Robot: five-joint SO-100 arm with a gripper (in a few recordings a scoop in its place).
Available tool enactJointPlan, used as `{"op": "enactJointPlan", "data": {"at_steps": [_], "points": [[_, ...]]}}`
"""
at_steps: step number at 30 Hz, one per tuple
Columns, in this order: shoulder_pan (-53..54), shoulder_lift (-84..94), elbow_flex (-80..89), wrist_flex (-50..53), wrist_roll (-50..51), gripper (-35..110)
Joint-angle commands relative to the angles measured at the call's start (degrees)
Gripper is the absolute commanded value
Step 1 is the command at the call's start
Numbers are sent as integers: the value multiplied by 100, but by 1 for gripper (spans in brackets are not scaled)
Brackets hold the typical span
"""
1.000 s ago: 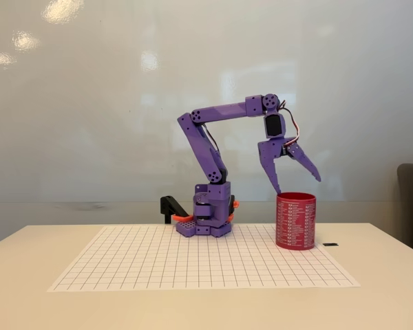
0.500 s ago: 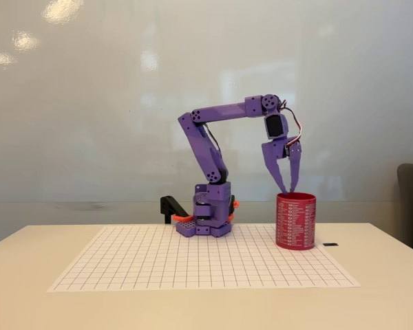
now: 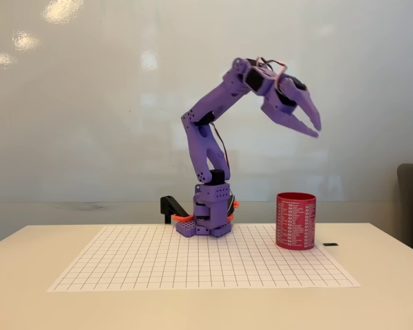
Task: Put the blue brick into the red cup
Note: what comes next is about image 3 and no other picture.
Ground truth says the black orange table clamp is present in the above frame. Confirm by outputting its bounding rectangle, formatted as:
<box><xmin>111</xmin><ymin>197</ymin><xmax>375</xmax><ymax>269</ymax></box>
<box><xmin>226</xmin><ymin>195</ymin><xmax>241</xmax><ymax>221</ymax></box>
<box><xmin>160</xmin><ymin>195</ymin><xmax>195</xmax><ymax>225</ymax></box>

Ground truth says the red cup white print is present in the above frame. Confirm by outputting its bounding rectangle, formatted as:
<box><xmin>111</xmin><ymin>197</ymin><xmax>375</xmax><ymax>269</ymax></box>
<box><xmin>274</xmin><ymin>192</ymin><xmax>318</xmax><ymax>253</ymax></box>

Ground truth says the red white black servo cable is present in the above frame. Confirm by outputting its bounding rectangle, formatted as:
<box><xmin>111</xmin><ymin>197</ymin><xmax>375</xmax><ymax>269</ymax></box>
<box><xmin>256</xmin><ymin>56</ymin><xmax>287</xmax><ymax>87</ymax></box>

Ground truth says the white grid paper mat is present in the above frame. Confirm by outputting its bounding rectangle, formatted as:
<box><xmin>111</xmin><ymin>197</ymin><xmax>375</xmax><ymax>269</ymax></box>
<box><xmin>46</xmin><ymin>225</ymin><xmax>362</xmax><ymax>294</ymax></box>

